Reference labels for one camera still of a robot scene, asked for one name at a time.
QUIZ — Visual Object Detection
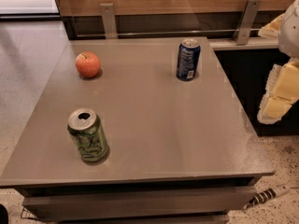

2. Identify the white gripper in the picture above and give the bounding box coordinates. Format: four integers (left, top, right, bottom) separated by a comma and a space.
257, 0, 299, 124

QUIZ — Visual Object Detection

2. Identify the red apple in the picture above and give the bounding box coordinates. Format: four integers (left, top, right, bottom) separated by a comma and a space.
76, 51, 101, 78

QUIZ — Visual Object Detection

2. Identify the blue soda can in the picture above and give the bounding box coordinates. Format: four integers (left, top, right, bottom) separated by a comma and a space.
176, 38, 201, 81

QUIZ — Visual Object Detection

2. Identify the grey table with drawers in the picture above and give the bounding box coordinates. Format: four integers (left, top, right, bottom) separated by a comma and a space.
1, 38, 274, 224

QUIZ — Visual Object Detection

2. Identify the green soda can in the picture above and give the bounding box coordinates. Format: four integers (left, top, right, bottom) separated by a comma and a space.
67, 108, 108, 162

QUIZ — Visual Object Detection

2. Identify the right metal bracket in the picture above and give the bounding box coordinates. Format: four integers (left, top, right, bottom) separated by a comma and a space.
233, 0, 262, 45

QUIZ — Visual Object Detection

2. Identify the metal bracket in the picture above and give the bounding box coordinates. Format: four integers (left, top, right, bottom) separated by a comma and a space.
233, 0, 262, 45
100, 3, 118, 39

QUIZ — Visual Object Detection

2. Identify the black white striped cable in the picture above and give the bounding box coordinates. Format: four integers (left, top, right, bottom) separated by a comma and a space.
243, 184, 292, 210

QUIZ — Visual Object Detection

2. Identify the left metal bracket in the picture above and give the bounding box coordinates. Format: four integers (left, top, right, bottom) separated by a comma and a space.
100, 3, 118, 39

